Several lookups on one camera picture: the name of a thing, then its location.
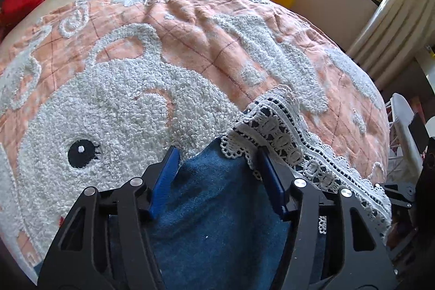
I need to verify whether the blue denim pants lace trim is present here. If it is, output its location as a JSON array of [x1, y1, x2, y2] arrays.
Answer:
[[109, 84, 393, 290]]

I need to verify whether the cream curtain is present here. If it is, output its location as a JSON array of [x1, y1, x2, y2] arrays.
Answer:
[[345, 0, 435, 90]]

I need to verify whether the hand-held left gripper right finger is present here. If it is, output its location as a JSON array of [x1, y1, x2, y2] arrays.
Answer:
[[256, 147, 398, 290]]

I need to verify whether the orange white tufted bedspread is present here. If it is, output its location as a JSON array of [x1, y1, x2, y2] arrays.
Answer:
[[0, 0, 390, 284]]

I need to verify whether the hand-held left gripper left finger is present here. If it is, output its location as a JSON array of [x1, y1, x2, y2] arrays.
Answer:
[[37, 145, 181, 290]]

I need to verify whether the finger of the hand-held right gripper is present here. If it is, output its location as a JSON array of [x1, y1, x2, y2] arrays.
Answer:
[[375, 183, 417, 209]]

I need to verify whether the red floral garment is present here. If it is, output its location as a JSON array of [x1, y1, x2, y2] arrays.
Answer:
[[0, 0, 53, 36]]

